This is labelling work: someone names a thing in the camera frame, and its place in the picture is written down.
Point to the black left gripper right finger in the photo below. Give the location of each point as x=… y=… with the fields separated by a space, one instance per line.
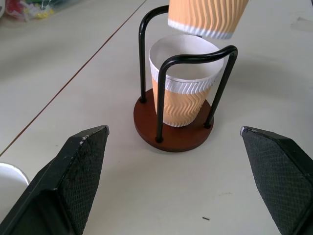
x=276 y=176

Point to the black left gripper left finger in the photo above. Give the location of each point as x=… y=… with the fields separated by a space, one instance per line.
x=71 y=176

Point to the orange ripple paper cup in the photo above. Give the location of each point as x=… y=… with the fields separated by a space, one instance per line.
x=207 y=14
x=183 y=98

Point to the colourful plastic bag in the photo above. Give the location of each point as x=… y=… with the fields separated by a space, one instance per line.
x=29 y=8

